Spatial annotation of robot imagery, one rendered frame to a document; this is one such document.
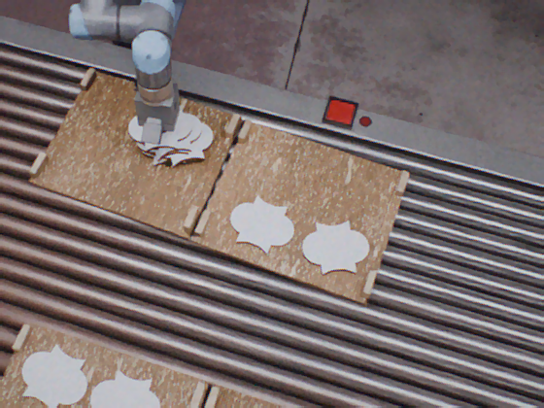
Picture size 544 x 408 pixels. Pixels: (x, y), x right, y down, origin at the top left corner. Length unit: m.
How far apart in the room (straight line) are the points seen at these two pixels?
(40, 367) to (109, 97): 0.69
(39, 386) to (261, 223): 0.59
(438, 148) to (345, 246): 0.38
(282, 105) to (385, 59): 1.35
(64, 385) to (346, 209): 0.73
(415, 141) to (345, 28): 1.45
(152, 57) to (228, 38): 1.74
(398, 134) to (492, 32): 1.57
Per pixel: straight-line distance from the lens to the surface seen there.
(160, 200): 1.87
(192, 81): 2.08
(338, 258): 1.81
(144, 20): 1.71
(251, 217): 1.84
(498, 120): 3.28
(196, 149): 1.90
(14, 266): 1.88
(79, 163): 1.95
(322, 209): 1.87
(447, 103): 3.27
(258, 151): 1.94
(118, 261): 1.84
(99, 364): 1.74
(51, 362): 1.75
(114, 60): 2.14
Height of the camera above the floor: 2.59
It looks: 59 degrees down
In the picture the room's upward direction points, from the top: 1 degrees counter-clockwise
